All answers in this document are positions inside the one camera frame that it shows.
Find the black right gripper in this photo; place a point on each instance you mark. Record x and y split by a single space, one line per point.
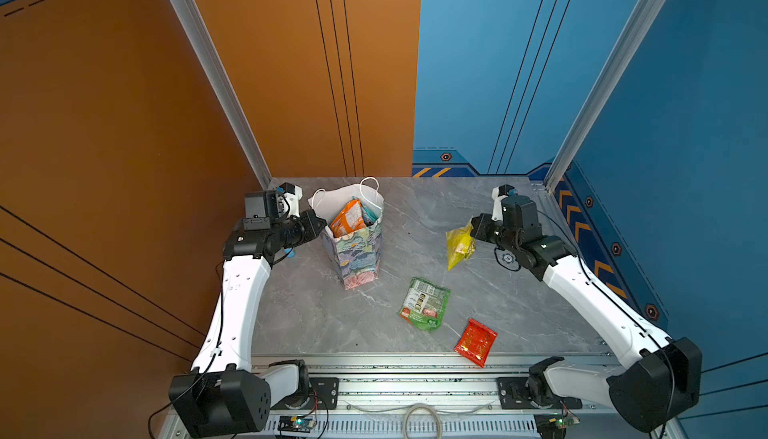
478 229

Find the aluminium frame rail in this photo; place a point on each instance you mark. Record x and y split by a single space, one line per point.
430 395

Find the red snack packet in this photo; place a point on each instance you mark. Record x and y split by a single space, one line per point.
476 342

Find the orange snack bag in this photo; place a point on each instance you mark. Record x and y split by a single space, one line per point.
350 219

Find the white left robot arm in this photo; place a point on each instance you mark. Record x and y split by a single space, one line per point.
221 395

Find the floral paper gift bag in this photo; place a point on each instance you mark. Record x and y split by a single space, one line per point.
355 257

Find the green circuit board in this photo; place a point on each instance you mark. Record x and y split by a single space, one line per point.
296 426

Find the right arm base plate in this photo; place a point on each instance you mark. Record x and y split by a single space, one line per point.
514 394

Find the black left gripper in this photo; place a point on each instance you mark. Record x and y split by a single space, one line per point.
305 220

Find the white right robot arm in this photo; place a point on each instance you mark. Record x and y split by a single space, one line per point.
656 378

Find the green snack bag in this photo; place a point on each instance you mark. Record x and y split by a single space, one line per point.
424 304

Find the right circuit board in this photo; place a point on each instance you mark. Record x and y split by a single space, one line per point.
555 426

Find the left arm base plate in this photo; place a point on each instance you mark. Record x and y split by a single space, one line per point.
324 390

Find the teal Fox's candy bag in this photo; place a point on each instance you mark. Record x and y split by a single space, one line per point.
368 215

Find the yellow snack bag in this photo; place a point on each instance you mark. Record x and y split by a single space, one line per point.
460 245

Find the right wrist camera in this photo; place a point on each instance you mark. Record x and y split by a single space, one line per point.
498 195

